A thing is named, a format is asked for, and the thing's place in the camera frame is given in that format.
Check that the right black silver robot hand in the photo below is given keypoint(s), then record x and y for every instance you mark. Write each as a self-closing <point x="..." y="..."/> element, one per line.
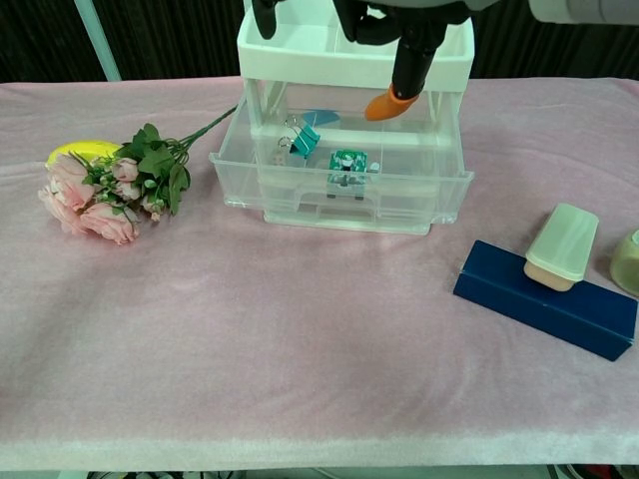
<point x="414" y="60"/>

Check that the clear plastic drawer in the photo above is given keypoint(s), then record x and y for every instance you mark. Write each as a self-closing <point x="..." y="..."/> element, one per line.
<point x="249" y="184"/>

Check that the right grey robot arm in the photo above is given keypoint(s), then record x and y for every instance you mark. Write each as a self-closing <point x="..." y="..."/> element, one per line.
<point x="584" y="10"/>

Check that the white plastic drawer organizer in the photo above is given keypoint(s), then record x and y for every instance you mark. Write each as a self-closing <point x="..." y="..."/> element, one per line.
<point x="319" y="62"/>

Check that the small blue plastic piece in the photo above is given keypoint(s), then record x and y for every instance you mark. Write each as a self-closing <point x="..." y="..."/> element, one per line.
<point x="322" y="118"/>

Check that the green patterned binder clip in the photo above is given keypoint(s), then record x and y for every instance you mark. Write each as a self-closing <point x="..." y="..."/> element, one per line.
<point x="349" y="167"/>

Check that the teal binder clip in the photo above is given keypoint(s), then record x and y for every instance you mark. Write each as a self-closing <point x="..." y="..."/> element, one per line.
<point x="305" y="142"/>

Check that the cream plastic case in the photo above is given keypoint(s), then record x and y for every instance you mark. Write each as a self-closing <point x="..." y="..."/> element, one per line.
<point x="564" y="239"/>

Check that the pale yellow lotion bottle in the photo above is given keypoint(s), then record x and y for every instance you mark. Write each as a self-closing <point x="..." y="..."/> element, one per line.
<point x="628" y="264"/>

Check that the navy blue long box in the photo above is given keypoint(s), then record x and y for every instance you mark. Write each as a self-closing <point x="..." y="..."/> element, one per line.
<point x="574" y="314"/>

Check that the pink velvet table cloth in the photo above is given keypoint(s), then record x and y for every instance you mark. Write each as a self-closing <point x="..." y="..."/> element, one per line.
<point x="299" y="349"/>

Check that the pink artificial flower bouquet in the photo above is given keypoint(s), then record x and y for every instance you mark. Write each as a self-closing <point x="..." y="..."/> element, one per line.
<point x="100" y="209"/>

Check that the yellow banana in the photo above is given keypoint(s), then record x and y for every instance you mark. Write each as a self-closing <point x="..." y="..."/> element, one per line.
<point x="75" y="148"/>

